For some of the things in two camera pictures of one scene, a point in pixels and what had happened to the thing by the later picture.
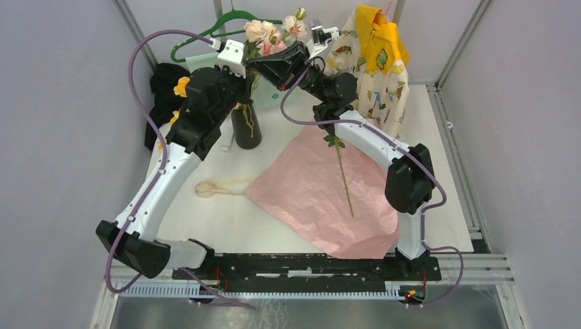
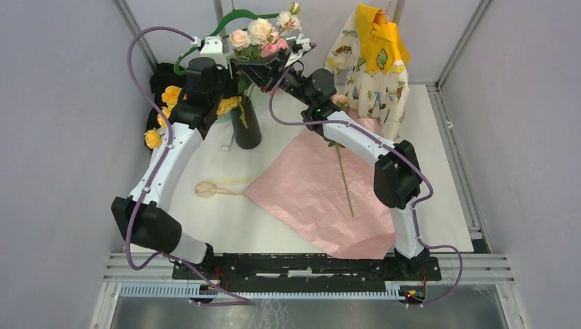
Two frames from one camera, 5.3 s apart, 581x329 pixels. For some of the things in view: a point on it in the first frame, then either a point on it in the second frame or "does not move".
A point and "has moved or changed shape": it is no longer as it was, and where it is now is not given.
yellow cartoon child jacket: [372, 49] does not move
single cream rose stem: [256, 32] has moved or changed shape
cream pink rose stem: [293, 31] has moved or changed shape
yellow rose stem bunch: [180, 89] has moved or changed shape
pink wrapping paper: [305, 186] does not move
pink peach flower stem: [334, 140] does not move
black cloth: [166, 101] does not move
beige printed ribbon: [207, 190] does not move
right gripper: [281, 68] does not move
